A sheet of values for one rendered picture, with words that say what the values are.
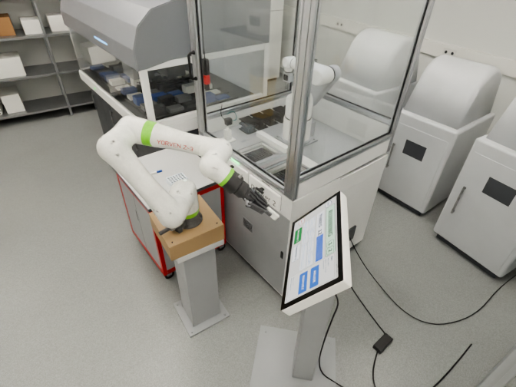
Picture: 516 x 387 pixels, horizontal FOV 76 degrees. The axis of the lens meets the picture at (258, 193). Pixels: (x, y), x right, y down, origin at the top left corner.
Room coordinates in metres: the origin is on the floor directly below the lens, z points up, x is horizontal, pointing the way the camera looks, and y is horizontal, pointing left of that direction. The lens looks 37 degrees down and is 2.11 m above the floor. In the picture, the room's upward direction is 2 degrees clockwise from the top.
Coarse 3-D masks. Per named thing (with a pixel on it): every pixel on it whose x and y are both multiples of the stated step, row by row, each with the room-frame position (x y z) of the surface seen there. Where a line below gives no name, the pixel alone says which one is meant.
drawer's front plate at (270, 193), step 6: (252, 180) 1.72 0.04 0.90; (258, 180) 1.68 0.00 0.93; (252, 186) 1.72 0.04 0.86; (258, 186) 1.67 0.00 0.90; (264, 186) 1.63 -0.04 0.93; (264, 192) 1.62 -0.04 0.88; (270, 192) 1.58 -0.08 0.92; (270, 198) 1.58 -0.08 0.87; (276, 198) 1.54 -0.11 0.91; (270, 204) 1.57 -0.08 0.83; (276, 204) 1.53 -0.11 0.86
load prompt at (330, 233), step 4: (332, 204) 1.17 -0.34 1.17; (328, 208) 1.17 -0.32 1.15; (332, 208) 1.15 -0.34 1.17; (328, 212) 1.14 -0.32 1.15; (332, 212) 1.12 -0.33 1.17; (328, 216) 1.12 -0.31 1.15; (332, 216) 1.09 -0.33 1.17; (328, 220) 1.08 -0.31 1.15; (332, 220) 1.06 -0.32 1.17; (328, 224) 1.06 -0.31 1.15; (332, 224) 1.04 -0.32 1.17; (328, 228) 1.04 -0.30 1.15; (332, 228) 1.02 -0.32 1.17; (328, 232) 1.01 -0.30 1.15; (332, 232) 0.99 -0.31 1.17; (328, 236) 0.98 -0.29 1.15; (332, 236) 0.97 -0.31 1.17; (328, 240) 0.96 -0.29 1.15; (332, 240) 0.94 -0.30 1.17; (328, 244) 0.94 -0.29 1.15; (332, 244) 0.92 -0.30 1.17; (328, 248) 0.92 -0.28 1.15; (332, 248) 0.90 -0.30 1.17; (328, 252) 0.90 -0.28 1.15; (332, 252) 0.88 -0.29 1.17
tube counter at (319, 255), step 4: (316, 232) 1.06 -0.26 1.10; (320, 232) 1.05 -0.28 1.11; (316, 236) 1.03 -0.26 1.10; (320, 236) 1.02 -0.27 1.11; (316, 240) 1.01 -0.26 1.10; (320, 240) 0.99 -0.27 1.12; (316, 244) 0.99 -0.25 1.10; (320, 244) 0.97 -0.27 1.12; (316, 248) 0.96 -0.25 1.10; (320, 248) 0.95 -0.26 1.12; (316, 252) 0.94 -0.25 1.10; (320, 252) 0.93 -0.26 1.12; (316, 256) 0.92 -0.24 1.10; (320, 256) 0.90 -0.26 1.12; (316, 260) 0.89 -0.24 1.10
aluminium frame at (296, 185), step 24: (192, 0) 2.19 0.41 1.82; (312, 0) 1.49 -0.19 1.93; (432, 0) 2.05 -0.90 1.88; (192, 24) 2.21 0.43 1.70; (312, 24) 1.47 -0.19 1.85; (192, 48) 2.23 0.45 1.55; (312, 48) 1.47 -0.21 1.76; (312, 72) 1.48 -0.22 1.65; (408, 72) 2.06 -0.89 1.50; (288, 144) 1.52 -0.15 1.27; (384, 144) 2.01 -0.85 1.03; (288, 168) 1.52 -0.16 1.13; (336, 168) 1.70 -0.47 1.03; (288, 192) 1.49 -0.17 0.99
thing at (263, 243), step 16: (224, 192) 2.00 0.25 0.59; (352, 192) 1.85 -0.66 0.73; (368, 192) 1.99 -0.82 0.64; (224, 208) 2.01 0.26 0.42; (240, 208) 1.84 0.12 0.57; (272, 208) 1.59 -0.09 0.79; (352, 208) 1.89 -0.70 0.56; (368, 208) 2.04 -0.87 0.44; (240, 224) 1.84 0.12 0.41; (256, 224) 1.70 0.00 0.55; (272, 224) 1.58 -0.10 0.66; (288, 224) 1.47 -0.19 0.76; (352, 224) 1.93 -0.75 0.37; (240, 240) 1.84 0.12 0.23; (256, 240) 1.69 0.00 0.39; (272, 240) 1.57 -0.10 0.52; (288, 240) 1.47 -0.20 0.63; (352, 240) 1.97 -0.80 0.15; (256, 256) 1.69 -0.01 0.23; (272, 256) 1.56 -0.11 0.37; (272, 272) 1.55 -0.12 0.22
